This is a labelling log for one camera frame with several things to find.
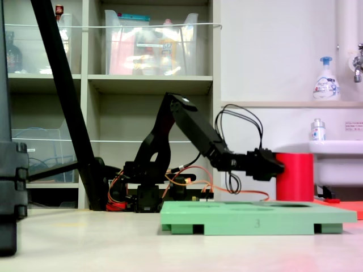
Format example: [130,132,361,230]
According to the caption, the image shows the teal-topped package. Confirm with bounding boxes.
[117,12,151,23]

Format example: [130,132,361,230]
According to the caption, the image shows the white cord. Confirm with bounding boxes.
[11,135,226,144]
[4,22,223,31]

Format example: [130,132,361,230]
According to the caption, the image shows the green shape-hole board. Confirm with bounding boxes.
[159,200,358,236]

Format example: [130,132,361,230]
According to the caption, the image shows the white blue-pump soap bottle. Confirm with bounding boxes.
[313,56,341,101]

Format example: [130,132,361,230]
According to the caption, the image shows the blue cables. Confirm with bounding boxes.
[12,127,66,174]

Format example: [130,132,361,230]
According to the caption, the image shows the small clear sanitizer bottle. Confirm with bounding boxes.
[310,118,326,142]

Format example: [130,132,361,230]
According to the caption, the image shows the red cylinder block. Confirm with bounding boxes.
[275,152,315,202]

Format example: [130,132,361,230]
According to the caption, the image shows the black tripod leg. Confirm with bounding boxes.
[29,0,107,212]

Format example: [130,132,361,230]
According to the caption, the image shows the dark grey upright post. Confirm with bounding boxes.
[0,0,12,143]

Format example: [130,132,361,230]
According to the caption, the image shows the beige shelf unit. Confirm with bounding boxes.
[0,0,222,210]

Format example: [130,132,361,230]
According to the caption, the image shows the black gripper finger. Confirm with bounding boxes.
[265,152,285,175]
[253,172,278,182]

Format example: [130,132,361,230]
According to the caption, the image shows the red flat mat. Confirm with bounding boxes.
[313,199,363,220]

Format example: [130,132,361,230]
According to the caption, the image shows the red-print wall label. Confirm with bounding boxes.
[344,121,363,132]

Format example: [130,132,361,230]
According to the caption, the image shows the white sink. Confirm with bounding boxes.
[273,140,363,188]

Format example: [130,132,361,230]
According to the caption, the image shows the circuit board with connectors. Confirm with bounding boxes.
[190,187,215,203]

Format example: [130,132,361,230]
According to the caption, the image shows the clear bin with blue cables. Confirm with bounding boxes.
[11,118,79,184]

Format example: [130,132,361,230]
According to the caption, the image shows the large clear plastic bin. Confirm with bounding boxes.
[104,10,199,77]

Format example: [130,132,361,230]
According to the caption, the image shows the dark glass bottle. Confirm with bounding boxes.
[5,31,23,74]

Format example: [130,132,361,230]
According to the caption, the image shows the yellow labelled bottle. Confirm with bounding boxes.
[159,38,178,76]

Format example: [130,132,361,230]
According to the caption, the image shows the red wire coil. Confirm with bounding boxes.
[105,169,129,212]

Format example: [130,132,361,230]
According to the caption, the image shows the orange cable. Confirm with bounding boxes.
[160,166,270,202]

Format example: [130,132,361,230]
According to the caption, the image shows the metal faucet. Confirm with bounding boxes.
[351,43,363,83]

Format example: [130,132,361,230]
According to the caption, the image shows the notched black stack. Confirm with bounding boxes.
[0,141,29,257]

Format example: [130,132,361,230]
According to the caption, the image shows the thin black tripod strut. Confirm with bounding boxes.
[28,160,79,182]

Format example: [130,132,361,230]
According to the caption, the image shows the clear bin with dark bottle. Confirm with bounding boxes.
[4,13,74,75]

